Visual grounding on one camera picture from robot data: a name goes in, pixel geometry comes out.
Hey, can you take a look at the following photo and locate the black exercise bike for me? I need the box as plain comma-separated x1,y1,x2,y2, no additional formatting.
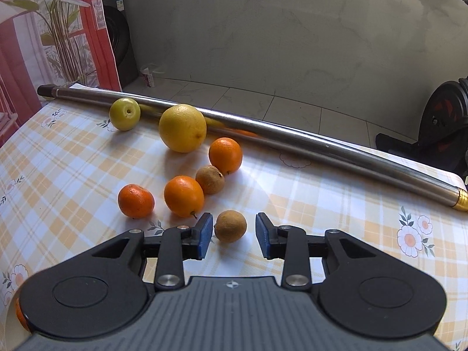
376,77,468,187

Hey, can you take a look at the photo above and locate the printed wall tapestry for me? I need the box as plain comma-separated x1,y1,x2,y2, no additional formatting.
0,0,123,147

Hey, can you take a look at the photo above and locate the large yellow citrus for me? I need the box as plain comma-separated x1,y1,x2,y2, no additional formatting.
158,104,207,153

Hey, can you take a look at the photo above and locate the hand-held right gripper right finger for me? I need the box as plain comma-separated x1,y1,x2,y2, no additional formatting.
255,212,381,290

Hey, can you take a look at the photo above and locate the long metal pole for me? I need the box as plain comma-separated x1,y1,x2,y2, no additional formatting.
37,85,468,213

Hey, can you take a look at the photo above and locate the brown longan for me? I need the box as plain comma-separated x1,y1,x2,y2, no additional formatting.
195,165,226,195
214,210,248,244

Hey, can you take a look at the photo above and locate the orange mandarin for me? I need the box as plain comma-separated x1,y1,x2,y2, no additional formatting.
117,184,156,219

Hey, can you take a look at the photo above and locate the small orange with stem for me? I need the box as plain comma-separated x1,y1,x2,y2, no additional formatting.
163,175,205,219
208,137,243,176

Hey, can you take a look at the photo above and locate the small yellow-green fruit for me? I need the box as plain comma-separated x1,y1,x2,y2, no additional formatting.
109,97,141,131

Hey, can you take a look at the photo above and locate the grey washing machine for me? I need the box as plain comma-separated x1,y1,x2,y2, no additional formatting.
99,0,141,88

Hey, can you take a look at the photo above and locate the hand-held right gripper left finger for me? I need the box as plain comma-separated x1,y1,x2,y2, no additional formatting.
87,212,214,292

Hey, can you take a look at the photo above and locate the small crumpled carton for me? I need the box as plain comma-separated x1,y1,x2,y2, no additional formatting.
141,64,165,88

